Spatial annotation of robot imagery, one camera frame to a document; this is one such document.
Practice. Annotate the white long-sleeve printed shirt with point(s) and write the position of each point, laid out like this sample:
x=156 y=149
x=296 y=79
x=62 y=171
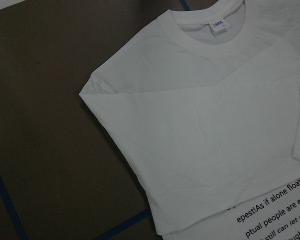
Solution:
x=205 y=107

